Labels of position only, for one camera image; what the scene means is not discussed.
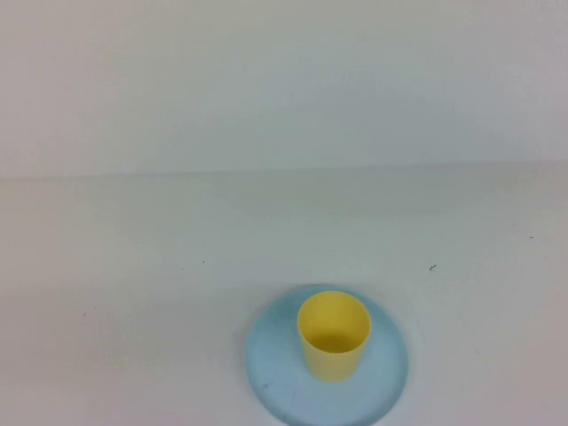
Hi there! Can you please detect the yellow plastic cup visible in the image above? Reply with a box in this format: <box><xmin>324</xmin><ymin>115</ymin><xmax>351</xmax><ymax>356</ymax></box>
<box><xmin>296</xmin><ymin>290</ymin><xmax>372</xmax><ymax>383</ymax></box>

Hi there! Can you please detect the light blue round plate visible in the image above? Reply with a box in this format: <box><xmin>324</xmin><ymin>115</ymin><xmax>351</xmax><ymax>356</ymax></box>
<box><xmin>245</xmin><ymin>284</ymin><xmax>410</xmax><ymax>426</ymax></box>

